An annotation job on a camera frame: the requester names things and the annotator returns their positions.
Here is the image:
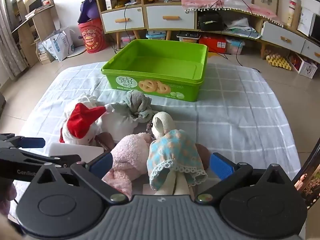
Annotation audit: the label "patterned curtain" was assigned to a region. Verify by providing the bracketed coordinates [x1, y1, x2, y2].
[0, 0, 27, 74]

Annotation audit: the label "low curved wooden cabinet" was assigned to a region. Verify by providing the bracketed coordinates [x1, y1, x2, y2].
[196, 4, 320, 63]

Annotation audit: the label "cloth doll blue floral dress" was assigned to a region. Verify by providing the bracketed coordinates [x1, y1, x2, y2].
[146, 111, 208, 196]

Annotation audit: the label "black television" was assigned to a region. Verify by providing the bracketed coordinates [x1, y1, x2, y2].
[309, 14, 320, 42]

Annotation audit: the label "red printed bucket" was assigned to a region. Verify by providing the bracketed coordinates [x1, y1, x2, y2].
[78, 19, 108, 54]

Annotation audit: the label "person's left hand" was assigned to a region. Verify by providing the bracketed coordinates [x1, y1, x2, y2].
[0, 182, 17, 216]

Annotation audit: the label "white plastic bag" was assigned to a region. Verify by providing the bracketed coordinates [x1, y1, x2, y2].
[41, 27, 75, 62]

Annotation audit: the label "white plush toy red hat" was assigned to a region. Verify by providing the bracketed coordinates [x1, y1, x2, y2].
[59, 93, 113, 146]

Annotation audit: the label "white cloth item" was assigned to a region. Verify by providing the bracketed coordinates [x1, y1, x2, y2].
[49, 142, 104, 164]

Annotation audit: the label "clear storage box black lid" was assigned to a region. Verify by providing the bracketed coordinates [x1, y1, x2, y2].
[176, 31, 200, 43]

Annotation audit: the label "clear storage box white lid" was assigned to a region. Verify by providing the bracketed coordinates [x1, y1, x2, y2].
[226, 39, 245, 55]

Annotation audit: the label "black bag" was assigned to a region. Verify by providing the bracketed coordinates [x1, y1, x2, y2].
[197, 11, 224, 32]

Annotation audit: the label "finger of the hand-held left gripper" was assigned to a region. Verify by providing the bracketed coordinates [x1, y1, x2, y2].
[48, 154, 82, 168]
[0, 133, 46, 149]

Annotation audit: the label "white carved box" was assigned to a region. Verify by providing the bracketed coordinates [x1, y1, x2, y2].
[287, 52, 318, 80]

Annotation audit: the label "purple bag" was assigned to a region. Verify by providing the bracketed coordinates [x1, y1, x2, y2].
[77, 0, 100, 24]

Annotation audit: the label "dark framed photo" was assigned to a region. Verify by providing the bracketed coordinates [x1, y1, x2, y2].
[294, 137, 320, 210]

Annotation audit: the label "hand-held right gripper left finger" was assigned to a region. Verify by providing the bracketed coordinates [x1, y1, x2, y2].
[31, 152, 128, 203]

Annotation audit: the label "pink lace cloth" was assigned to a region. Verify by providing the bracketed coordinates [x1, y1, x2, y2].
[180, 0, 285, 27]

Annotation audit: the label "pink plush toy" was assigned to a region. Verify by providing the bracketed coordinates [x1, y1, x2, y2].
[101, 132, 153, 199]

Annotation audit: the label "grey plush toy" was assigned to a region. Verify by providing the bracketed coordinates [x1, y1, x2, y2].
[111, 90, 157, 123]

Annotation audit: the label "pale checkered blanket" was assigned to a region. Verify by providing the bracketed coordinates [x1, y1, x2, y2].
[10, 61, 302, 203]

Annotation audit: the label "yellow egg tray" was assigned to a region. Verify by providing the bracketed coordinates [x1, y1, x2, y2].
[265, 47, 292, 70]

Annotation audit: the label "green plastic box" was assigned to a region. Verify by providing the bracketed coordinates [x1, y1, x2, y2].
[101, 39, 209, 102]

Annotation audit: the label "red cardboard box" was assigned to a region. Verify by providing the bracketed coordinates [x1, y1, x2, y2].
[199, 34, 227, 54]

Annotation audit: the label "clear storage box blue lid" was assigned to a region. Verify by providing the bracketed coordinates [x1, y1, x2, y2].
[146, 31, 167, 41]

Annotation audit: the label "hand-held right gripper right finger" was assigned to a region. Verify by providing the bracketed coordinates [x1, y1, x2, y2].
[194, 152, 293, 204]

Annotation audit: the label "white paper sheet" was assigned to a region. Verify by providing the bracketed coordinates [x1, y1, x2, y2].
[297, 0, 320, 37]

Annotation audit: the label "wooden bookshelf desk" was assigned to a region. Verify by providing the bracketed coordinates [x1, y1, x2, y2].
[11, 0, 57, 68]

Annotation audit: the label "pile of folded cloths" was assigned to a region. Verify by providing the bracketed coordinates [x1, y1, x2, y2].
[224, 17, 260, 39]

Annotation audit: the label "wooden cabinet white drawers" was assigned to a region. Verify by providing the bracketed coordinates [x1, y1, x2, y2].
[92, 0, 198, 50]

